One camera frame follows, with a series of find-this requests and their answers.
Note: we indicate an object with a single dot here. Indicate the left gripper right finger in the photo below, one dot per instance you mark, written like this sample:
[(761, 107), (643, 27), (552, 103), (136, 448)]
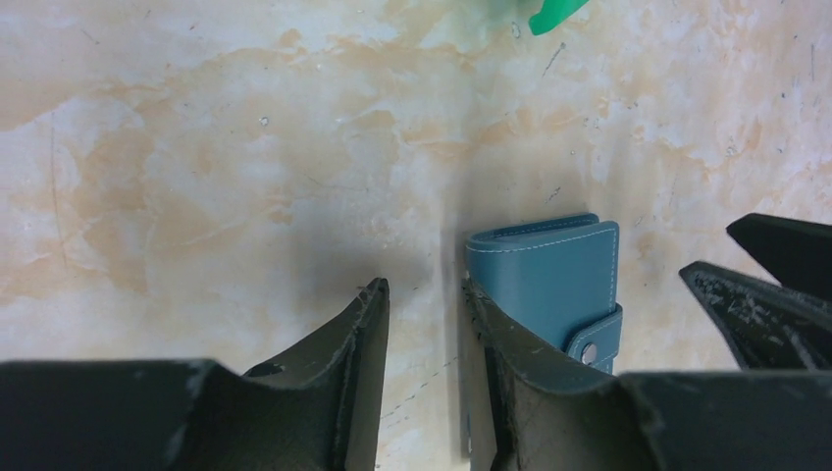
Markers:
[(538, 409)]

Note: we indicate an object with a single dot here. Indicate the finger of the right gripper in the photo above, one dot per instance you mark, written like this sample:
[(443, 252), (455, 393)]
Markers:
[(765, 326), (796, 253)]

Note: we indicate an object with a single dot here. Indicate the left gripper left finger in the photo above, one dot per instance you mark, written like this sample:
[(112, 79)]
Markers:
[(314, 406)]

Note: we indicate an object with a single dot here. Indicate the blue leather card holder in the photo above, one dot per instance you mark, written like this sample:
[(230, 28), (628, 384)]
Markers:
[(558, 279)]

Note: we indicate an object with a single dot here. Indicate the green plastic bin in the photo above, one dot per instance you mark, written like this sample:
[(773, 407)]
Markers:
[(552, 14)]

